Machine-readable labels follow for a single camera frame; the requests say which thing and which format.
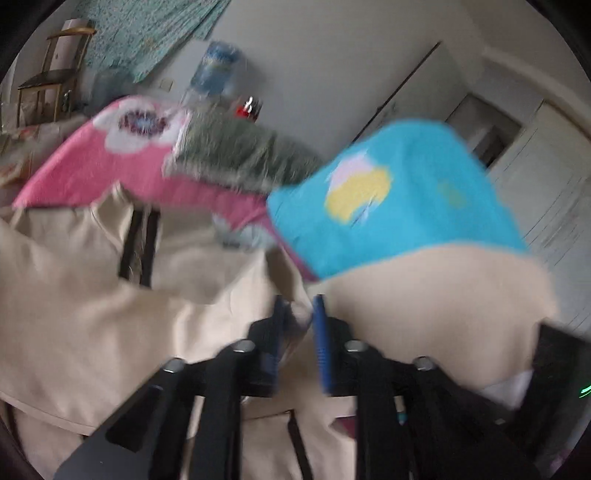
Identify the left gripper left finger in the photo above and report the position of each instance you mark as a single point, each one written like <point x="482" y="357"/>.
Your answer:
<point x="145" y="437"/>

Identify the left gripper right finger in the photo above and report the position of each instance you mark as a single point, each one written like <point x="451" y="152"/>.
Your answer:
<point x="412" y="420"/>

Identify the beige jacket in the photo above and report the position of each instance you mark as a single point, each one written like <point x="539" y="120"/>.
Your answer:
<point x="95" y="299"/>

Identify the blue cartoon pillow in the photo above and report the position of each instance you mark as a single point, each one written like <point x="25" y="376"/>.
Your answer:
<point x="411" y="185"/>

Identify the pink floral blanket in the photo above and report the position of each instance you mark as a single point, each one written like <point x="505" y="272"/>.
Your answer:
<point x="138" y="161"/>

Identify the light blue patterned bedsheet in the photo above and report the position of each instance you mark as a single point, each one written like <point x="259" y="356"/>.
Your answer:
<point x="25" y="150"/>

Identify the blue water bottle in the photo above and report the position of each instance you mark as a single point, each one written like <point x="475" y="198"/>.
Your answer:
<point x="214" y="72"/>

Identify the wooden chair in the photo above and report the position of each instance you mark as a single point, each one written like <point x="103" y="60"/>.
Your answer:
<point x="55" y="86"/>

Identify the teal patterned hanging cloth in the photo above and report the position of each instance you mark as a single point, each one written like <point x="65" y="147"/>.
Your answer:
<point x="138" y="35"/>

